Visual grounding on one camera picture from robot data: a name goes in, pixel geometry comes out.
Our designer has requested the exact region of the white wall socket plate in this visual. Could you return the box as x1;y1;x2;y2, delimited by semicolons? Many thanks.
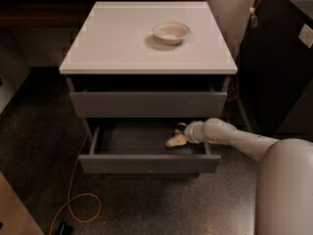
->
298;23;313;48

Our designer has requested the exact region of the dark wooden shelf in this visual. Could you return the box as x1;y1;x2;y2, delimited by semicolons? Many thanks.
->
0;0;205;27

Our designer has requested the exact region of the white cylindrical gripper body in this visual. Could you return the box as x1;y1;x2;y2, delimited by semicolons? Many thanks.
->
185;121;205;144

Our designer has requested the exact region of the black plug on floor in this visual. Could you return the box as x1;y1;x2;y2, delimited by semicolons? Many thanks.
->
56;221;73;235

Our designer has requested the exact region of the grey drawer cabinet white top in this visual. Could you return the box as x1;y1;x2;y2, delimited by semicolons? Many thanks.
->
59;1;239;179

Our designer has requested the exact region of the white paper bowl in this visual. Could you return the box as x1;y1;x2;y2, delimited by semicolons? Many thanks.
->
153;23;190;45

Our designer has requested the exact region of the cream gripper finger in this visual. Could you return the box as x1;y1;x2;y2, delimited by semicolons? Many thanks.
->
165;133;188;148

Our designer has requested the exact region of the grey drawer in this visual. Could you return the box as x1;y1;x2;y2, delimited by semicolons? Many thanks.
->
69;86;227;118
79;118;221;174

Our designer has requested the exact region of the silver 7up can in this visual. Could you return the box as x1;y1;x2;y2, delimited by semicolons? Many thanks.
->
174;122;187;134

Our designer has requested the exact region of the grey top drawer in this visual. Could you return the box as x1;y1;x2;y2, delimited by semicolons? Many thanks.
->
69;86;227;118

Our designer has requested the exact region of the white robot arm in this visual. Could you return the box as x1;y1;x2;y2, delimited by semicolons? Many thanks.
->
165;117;313;235

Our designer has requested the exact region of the black cabinet on right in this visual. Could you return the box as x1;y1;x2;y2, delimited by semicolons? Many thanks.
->
238;0;313;140

